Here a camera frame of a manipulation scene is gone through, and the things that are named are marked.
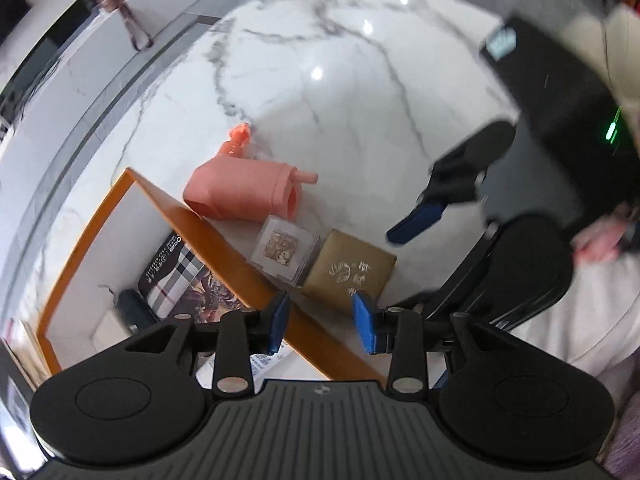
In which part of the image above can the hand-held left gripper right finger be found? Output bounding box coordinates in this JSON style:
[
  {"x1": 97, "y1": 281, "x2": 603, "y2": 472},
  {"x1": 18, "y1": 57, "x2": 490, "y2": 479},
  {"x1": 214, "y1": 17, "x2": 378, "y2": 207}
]
[{"x1": 352, "y1": 291, "x2": 526, "y2": 402}]

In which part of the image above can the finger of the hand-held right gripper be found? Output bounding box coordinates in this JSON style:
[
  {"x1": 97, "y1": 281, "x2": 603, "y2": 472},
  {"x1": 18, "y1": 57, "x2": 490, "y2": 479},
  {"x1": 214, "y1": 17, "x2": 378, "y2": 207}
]
[
  {"x1": 392, "y1": 220, "x2": 507, "y2": 343},
  {"x1": 386, "y1": 121, "x2": 517, "y2": 247}
]

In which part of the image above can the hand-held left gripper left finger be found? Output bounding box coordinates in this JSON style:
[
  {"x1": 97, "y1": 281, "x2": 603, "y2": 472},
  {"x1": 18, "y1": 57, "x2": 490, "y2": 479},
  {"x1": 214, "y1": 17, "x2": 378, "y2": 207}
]
[{"x1": 120, "y1": 291, "x2": 291, "y2": 401}]

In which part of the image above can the white plastic bottle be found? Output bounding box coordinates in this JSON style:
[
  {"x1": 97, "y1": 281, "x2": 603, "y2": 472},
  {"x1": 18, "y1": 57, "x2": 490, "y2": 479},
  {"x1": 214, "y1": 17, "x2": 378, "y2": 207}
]
[{"x1": 196, "y1": 342, "x2": 321, "y2": 392}]

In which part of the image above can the gold square box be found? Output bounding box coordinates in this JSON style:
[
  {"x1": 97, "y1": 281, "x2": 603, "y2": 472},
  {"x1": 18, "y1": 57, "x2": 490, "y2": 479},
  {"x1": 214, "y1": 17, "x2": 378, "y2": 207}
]
[{"x1": 301, "y1": 229, "x2": 398, "y2": 313}]

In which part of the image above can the illustrated card box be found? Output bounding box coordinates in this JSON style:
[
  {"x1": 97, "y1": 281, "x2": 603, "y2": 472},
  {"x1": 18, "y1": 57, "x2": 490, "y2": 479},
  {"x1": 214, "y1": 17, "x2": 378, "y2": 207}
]
[{"x1": 186, "y1": 266, "x2": 252, "y2": 327}]

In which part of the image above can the orange cardboard box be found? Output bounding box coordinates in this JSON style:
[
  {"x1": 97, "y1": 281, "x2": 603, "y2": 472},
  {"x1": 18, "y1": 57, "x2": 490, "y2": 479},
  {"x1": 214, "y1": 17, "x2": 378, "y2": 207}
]
[{"x1": 35, "y1": 167, "x2": 388, "y2": 392}]

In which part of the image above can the plaid hard case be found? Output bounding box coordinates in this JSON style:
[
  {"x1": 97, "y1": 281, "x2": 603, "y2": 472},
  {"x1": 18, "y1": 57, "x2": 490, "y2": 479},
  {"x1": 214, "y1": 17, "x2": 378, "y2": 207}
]
[{"x1": 149, "y1": 244, "x2": 207, "y2": 320}]

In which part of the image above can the person's right hand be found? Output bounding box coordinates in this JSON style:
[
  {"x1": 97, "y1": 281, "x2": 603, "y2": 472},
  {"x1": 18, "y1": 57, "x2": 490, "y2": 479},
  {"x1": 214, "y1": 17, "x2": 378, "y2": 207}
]
[{"x1": 572, "y1": 212, "x2": 633, "y2": 264}]

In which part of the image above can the clear plastic box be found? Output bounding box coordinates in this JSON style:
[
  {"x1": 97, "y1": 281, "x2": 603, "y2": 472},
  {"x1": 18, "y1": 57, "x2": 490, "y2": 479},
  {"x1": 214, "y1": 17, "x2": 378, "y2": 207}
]
[{"x1": 248, "y1": 214, "x2": 322, "y2": 289}]

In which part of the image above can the person's cream top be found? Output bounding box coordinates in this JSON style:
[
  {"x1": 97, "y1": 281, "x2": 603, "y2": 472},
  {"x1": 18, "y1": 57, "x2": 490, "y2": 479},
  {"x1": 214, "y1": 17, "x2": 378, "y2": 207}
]
[{"x1": 560, "y1": 2, "x2": 640, "y2": 148}]

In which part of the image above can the black printed packet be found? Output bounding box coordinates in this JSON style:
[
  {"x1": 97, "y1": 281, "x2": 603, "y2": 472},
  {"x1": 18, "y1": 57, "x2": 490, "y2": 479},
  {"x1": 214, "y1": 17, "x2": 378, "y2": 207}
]
[{"x1": 137, "y1": 231, "x2": 187, "y2": 313}]

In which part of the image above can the pink cylindrical cup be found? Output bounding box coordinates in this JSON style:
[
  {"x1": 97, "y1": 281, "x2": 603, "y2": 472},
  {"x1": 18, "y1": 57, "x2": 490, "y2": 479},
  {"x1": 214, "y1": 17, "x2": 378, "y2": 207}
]
[{"x1": 183, "y1": 159, "x2": 319, "y2": 222}]

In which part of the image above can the dark blue oblong case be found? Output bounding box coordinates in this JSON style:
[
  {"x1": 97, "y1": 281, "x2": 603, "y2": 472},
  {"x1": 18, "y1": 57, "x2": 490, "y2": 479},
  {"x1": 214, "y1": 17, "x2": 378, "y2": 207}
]
[{"x1": 116, "y1": 289, "x2": 157, "y2": 334}]

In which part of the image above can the white oblong case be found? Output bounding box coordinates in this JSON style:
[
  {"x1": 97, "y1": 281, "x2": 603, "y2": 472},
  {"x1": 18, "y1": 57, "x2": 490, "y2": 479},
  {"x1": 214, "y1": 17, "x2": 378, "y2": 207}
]
[{"x1": 89, "y1": 309, "x2": 132, "y2": 363}]

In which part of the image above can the pink flat bottle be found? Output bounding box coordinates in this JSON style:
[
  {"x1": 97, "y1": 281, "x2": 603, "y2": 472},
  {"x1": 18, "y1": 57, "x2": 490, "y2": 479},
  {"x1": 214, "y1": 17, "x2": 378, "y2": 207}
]
[{"x1": 212, "y1": 122, "x2": 253, "y2": 163}]

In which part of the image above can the white marble cabinet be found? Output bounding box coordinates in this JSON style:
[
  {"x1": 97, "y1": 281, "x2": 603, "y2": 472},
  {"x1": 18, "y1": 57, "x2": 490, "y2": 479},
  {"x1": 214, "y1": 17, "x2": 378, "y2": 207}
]
[{"x1": 0, "y1": 0, "x2": 236, "y2": 131}]

